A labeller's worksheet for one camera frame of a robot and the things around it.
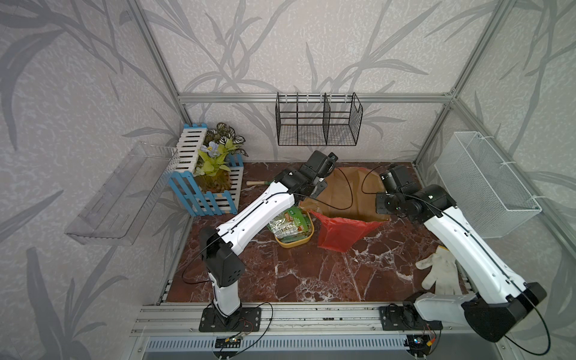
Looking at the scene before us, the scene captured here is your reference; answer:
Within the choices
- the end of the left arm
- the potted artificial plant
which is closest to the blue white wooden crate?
the potted artificial plant

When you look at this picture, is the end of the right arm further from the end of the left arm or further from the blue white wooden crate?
the blue white wooden crate

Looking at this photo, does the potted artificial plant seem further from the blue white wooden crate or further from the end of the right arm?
the end of the right arm

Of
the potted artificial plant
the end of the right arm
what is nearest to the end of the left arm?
the end of the right arm

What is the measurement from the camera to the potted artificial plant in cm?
88

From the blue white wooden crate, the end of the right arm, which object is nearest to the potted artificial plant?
the blue white wooden crate

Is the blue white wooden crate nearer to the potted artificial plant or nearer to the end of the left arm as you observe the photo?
the potted artificial plant

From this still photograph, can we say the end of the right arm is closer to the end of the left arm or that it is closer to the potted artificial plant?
the end of the left arm
